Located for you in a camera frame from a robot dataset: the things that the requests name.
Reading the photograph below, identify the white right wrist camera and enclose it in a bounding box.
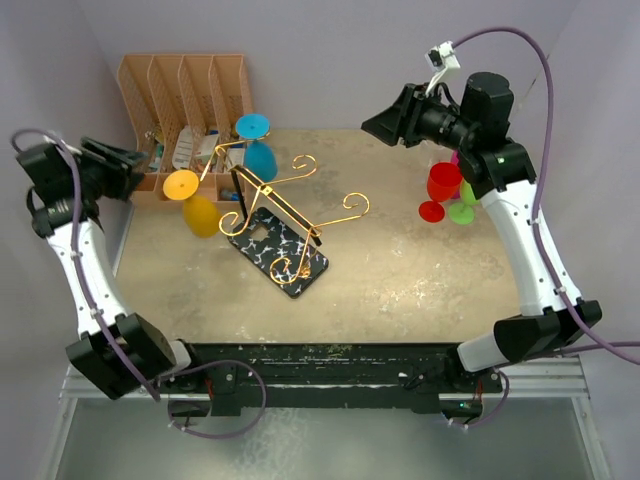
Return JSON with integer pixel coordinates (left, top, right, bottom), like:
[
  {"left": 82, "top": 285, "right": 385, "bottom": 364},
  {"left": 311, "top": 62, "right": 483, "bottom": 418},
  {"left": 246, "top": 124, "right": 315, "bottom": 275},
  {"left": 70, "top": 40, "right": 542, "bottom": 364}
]
[{"left": 425, "top": 41, "right": 461, "bottom": 96}]

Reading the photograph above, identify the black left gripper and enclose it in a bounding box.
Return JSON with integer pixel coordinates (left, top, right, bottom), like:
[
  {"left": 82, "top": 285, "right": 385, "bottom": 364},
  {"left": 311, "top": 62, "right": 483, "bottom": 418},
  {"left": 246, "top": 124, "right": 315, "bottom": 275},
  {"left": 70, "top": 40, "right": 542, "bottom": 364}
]
[{"left": 69, "top": 137, "right": 150, "bottom": 200}]

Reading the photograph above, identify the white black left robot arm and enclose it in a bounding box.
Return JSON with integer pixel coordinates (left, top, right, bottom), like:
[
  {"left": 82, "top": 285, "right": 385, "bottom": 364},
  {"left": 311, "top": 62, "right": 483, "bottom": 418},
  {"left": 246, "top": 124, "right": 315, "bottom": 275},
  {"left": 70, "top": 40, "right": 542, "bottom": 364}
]
[{"left": 15, "top": 131, "right": 206, "bottom": 400}]

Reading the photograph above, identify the black marbled rack base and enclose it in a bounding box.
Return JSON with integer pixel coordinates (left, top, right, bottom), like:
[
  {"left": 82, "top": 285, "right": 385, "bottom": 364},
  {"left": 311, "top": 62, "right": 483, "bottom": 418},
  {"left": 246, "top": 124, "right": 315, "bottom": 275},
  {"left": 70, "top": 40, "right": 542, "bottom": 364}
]
[{"left": 228, "top": 207, "right": 329, "bottom": 299}]

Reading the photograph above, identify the green plastic wine glass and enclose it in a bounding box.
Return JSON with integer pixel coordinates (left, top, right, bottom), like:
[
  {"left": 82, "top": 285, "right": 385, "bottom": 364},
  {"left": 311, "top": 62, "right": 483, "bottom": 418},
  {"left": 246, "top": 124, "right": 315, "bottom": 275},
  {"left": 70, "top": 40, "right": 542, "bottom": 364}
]
[{"left": 448, "top": 180, "right": 479, "bottom": 225}]

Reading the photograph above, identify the tan plastic file organizer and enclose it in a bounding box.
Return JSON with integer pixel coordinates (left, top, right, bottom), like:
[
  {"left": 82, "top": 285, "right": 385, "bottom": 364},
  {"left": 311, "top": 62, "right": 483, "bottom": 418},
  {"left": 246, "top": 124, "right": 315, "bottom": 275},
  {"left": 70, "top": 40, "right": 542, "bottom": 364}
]
[{"left": 117, "top": 53, "right": 254, "bottom": 210}]

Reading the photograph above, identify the yellow plastic wine glass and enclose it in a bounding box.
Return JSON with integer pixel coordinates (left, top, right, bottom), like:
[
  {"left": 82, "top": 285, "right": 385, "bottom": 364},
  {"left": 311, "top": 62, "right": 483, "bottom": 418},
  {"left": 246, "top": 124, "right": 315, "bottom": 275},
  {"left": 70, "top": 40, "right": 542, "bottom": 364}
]
[{"left": 162, "top": 170, "right": 221, "bottom": 238}]

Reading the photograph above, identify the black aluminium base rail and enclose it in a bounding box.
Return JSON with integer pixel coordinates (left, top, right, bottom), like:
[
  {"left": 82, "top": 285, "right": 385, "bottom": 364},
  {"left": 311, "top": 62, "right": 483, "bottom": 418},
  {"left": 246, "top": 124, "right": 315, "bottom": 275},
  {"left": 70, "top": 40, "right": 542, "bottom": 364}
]
[{"left": 59, "top": 340, "right": 591, "bottom": 417}]

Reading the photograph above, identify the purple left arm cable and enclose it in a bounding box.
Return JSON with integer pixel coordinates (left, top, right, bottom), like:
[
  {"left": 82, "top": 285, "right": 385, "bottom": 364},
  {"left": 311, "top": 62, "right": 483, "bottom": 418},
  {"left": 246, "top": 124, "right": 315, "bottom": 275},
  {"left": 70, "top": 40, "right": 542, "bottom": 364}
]
[{"left": 10, "top": 128, "right": 162, "bottom": 403}]

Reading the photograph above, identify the blue plastic wine glass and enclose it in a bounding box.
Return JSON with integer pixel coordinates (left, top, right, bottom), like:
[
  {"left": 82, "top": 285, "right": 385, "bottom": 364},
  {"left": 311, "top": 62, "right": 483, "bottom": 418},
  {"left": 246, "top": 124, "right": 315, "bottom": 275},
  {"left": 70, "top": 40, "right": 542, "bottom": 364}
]
[{"left": 235, "top": 113, "right": 278, "bottom": 183}]

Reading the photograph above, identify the red plastic wine glass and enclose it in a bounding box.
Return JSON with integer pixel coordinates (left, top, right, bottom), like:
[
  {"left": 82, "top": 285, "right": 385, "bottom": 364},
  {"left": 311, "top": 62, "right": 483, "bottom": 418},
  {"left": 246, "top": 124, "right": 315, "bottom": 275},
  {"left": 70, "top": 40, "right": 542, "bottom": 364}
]
[{"left": 419, "top": 162, "right": 463, "bottom": 223}]

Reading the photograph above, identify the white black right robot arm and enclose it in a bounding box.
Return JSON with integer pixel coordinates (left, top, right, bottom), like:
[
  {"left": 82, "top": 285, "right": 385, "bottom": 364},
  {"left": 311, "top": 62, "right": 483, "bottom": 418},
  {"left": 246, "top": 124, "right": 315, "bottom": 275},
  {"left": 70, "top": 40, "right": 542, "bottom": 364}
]
[{"left": 361, "top": 72, "right": 602, "bottom": 391}]

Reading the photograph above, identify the gold wire wine glass rack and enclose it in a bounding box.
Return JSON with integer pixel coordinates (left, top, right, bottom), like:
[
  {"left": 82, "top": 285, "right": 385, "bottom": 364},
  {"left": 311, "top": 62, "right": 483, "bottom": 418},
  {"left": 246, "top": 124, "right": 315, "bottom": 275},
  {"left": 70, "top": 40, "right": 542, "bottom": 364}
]
[{"left": 218, "top": 154, "right": 371, "bottom": 285}]

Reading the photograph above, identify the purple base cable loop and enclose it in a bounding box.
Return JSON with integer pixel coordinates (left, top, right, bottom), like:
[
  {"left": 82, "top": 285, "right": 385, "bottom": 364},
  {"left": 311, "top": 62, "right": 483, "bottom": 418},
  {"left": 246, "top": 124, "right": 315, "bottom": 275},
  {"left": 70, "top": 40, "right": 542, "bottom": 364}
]
[{"left": 167, "top": 359, "right": 268, "bottom": 441}]

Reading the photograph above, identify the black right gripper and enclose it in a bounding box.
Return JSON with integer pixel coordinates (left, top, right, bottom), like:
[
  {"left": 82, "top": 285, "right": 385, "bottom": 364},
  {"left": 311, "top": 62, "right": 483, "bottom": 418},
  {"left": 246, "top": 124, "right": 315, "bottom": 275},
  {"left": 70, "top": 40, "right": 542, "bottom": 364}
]
[{"left": 363, "top": 82, "right": 477, "bottom": 153}]

